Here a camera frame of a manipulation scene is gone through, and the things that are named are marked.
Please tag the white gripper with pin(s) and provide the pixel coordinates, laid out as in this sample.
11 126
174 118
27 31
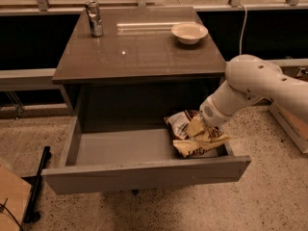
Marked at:
210 114

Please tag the brown chip bag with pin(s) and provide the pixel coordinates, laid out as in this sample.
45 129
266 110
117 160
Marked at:
205 144

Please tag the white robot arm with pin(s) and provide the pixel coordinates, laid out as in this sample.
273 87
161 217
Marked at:
249 79

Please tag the open grey top drawer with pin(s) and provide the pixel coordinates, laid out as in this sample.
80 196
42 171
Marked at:
118 141

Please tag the white ceramic bowl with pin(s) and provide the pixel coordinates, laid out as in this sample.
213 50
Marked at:
189 33

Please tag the cardboard box at right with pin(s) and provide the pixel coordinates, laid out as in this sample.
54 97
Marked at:
293 126

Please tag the cardboard box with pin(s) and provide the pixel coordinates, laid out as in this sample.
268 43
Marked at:
293 126
14 194

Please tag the silver drink can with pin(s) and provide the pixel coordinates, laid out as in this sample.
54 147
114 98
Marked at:
93 12

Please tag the black metal stand bar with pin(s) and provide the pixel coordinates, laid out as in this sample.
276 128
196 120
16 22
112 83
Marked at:
31 215

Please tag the cardboard box at left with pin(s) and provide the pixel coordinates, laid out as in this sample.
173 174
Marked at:
14 194

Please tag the grey window ledge rail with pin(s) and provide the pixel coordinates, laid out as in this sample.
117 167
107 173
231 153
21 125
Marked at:
41 79

